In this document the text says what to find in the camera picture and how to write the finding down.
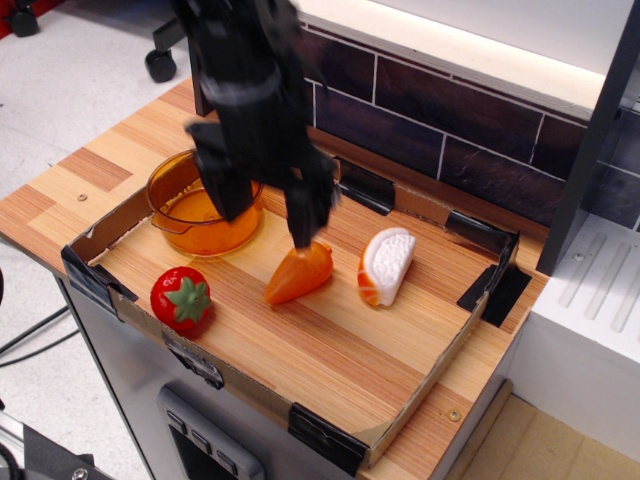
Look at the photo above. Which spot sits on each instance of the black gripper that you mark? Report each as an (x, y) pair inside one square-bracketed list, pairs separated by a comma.
[(262, 135)]

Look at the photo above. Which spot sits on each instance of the orange toy carrot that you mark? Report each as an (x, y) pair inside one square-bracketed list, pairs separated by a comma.
[(300, 272)]

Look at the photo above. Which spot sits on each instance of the orange transparent plastic pot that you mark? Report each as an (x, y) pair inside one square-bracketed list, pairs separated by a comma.
[(186, 216)]

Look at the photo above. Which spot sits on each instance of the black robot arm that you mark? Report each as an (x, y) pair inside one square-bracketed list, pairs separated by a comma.
[(252, 75)]

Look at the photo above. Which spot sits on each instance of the cardboard fence with black tape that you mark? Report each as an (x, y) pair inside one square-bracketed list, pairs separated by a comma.
[(386, 392)]

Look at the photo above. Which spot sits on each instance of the white orange toy sushi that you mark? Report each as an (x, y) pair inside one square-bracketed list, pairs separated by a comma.
[(384, 264)]

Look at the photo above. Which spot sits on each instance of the red toy strawberry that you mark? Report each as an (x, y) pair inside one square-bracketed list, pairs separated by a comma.
[(180, 298)]

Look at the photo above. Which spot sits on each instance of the black office chair wheel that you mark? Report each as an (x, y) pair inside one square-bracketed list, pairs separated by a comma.
[(159, 62)]

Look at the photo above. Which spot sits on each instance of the grey control panel with buttons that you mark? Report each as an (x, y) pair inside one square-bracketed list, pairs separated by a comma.
[(204, 450)]

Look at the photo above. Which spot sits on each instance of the black equipment at lower left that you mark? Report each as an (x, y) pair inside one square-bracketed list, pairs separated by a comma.
[(28, 454)]

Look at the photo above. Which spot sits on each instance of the white toy sink drainboard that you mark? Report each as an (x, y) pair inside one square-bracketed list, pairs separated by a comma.
[(578, 357)]

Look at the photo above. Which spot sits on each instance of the dark grey shelf post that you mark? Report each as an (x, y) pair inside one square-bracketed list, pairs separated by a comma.
[(619, 93)]

